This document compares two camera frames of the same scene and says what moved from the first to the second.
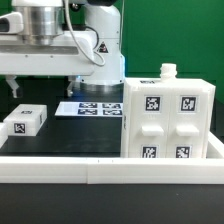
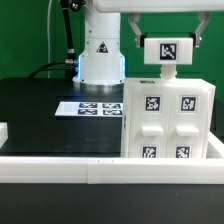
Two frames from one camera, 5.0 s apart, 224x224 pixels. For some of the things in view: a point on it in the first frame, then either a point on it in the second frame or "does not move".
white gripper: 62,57 to 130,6
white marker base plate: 90,109 does not move
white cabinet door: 188,123 does not move
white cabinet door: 149,122 does not move
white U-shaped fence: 208,170 does not move
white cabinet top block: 26,120 to 168,51
